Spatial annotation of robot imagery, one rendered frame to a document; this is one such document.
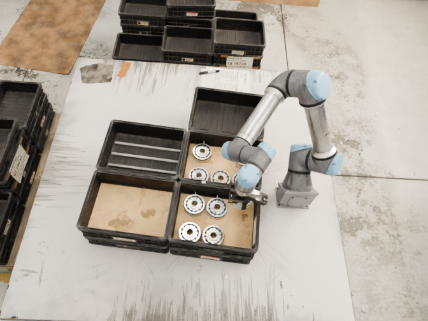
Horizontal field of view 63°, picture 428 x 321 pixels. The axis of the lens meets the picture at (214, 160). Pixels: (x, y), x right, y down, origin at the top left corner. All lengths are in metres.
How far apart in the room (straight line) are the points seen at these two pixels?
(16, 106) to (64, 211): 1.15
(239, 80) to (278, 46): 1.45
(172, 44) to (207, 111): 1.17
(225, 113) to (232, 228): 0.69
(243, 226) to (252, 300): 0.34
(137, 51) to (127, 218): 1.82
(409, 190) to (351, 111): 0.83
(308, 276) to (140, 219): 0.86
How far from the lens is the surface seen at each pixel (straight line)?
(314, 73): 1.48
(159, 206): 1.74
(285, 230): 1.90
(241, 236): 1.70
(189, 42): 3.12
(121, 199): 1.78
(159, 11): 3.42
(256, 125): 1.43
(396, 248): 2.94
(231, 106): 2.08
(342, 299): 1.90
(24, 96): 2.93
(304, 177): 1.80
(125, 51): 3.23
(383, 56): 4.11
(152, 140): 1.93
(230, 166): 1.85
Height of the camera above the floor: 2.43
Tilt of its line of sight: 59 degrees down
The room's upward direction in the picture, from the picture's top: 7 degrees clockwise
